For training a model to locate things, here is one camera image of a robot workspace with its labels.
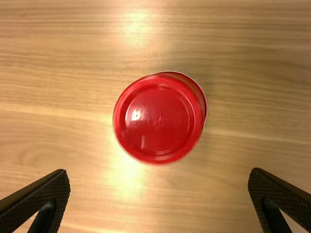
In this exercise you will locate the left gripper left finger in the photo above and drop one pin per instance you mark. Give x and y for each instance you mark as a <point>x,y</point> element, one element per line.
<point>56,191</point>

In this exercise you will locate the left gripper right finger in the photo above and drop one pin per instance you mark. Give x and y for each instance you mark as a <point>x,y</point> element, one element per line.
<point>257,191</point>

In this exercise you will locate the red cup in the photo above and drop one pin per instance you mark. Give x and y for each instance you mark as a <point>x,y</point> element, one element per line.
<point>158,121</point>

